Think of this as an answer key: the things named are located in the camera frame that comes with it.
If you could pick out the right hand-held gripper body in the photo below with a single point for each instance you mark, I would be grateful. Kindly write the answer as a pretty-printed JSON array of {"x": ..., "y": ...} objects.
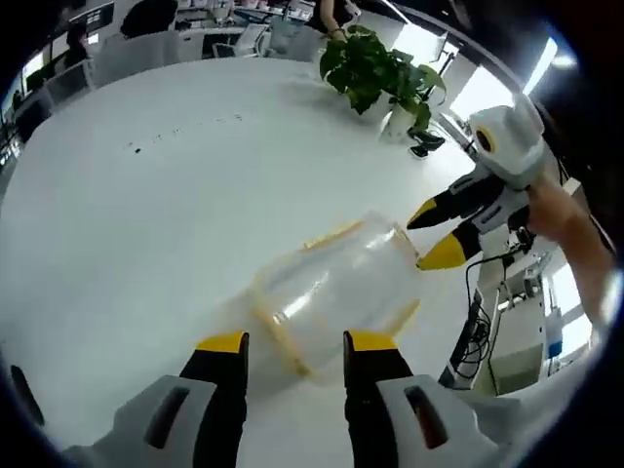
[{"x": 517, "y": 146}]

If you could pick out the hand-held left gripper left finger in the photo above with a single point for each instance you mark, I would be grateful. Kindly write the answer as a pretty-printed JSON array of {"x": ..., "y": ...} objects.
[{"x": 146, "y": 429}]

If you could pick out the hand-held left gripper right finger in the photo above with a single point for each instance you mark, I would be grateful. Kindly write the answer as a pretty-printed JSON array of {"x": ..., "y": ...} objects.
[{"x": 390, "y": 429}]

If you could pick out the clear box with yellow buckles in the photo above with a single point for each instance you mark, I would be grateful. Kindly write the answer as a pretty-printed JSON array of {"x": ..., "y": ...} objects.
[{"x": 341, "y": 278}]

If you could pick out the person's right hand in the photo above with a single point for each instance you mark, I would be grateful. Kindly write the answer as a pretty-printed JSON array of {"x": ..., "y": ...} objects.
[{"x": 551, "y": 209}]

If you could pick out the small black device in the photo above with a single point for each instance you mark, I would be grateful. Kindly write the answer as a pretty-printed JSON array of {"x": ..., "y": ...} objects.
[{"x": 426, "y": 141}]

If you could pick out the white side cabinet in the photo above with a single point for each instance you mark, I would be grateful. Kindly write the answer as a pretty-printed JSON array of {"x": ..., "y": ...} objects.
[{"x": 517, "y": 351}]

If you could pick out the potted green plant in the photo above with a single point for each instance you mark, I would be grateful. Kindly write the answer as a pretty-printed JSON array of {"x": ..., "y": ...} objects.
[{"x": 370, "y": 63}]

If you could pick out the white office chair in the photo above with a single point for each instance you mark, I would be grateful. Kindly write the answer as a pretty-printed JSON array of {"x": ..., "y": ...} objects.
[
  {"x": 136, "y": 58},
  {"x": 63, "y": 83}
]

